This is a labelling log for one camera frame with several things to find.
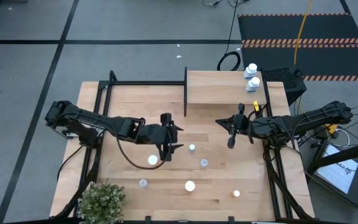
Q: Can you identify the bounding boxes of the white printed sheet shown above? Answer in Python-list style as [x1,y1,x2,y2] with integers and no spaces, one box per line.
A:
[315,146,358,194]

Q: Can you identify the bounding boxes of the black mat hazard stripes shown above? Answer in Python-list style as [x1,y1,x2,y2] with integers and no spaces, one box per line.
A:
[237,12,358,82]

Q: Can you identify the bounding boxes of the thick yellow cable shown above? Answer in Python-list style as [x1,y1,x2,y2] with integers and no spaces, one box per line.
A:
[293,0,313,65]

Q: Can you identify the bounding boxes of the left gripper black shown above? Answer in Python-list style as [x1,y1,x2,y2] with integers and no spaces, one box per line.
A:
[137,113,185,162]

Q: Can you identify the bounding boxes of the black perforated box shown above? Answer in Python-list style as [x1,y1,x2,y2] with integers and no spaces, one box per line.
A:
[261,67,308,106]

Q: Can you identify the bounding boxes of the green potted plant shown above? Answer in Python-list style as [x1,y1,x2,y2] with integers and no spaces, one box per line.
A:
[77,181,127,224]

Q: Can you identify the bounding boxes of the wooden shelf black legs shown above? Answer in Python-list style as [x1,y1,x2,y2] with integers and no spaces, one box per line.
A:
[183,66,272,118]

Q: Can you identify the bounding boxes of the black metal stand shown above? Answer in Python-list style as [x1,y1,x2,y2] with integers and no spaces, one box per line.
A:
[303,138,358,218]

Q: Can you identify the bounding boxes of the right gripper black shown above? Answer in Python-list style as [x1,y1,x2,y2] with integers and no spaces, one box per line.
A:
[215,103,256,149]

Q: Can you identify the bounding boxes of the black coiled floor cable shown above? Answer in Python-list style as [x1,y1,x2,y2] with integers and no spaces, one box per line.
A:
[216,0,242,72]

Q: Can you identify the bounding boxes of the white bottle blue label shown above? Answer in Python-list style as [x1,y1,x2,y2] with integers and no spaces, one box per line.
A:
[245,77,261,93]
[243,63,258,79]

